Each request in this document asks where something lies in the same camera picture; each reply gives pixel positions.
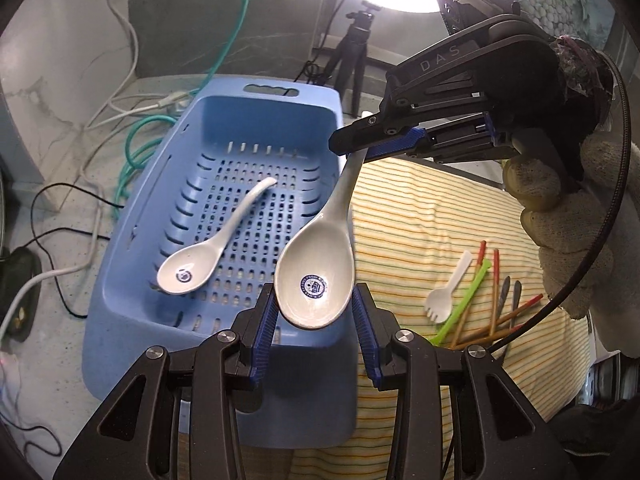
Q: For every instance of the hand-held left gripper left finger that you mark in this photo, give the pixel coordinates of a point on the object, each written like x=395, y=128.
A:
x=264, y=332

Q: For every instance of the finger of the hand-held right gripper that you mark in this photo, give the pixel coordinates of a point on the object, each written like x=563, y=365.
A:
x=400, y=144
x=360, y=132

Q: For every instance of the striped yellow cloth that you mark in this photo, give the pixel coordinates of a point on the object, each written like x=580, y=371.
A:
x=400, y=230

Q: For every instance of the blue plastic basket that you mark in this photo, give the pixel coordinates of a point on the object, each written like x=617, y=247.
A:
x=145, y=230

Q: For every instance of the grey metal utensil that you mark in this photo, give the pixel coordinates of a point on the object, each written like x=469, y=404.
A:
x=516, y=300
x=505, y=290

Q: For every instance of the small white ceramic spoon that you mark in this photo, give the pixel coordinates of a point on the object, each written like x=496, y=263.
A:
x=200, y=255

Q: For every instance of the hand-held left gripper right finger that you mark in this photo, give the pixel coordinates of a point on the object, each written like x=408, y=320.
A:
x=364, y=332

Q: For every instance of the black tripod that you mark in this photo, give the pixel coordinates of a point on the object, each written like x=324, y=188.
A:
x=356, y=30

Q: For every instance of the dark green round object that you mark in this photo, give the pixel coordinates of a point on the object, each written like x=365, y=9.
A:
x=20, y=280

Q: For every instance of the large white ceramic spoon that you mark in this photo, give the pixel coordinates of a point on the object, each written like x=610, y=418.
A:
x=310, y=250

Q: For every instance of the white plastic spork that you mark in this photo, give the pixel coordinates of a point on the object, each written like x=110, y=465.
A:
x=437, y=302

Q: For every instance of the person's right hand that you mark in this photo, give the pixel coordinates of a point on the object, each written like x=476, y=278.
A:
x=565, y=240

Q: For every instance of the green plastic spoon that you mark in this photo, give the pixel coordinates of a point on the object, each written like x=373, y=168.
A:
x=467, y=292

